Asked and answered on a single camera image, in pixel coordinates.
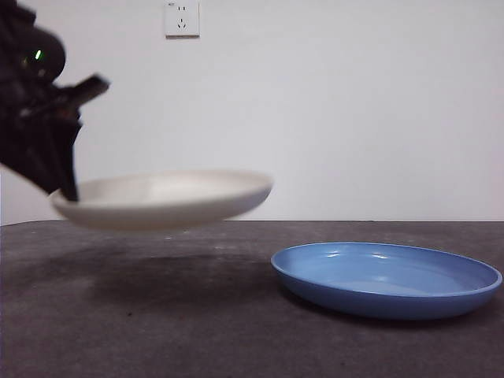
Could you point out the white round plate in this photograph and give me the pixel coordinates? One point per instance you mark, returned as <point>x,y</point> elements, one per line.
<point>165,201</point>

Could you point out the blue round plate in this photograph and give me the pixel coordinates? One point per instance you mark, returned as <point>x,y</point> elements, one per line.
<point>378,275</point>

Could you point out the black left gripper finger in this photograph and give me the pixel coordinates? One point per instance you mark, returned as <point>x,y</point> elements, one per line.
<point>31,153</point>
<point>70,165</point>

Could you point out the white wall socket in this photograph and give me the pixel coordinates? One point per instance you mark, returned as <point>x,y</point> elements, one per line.
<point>182,19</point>

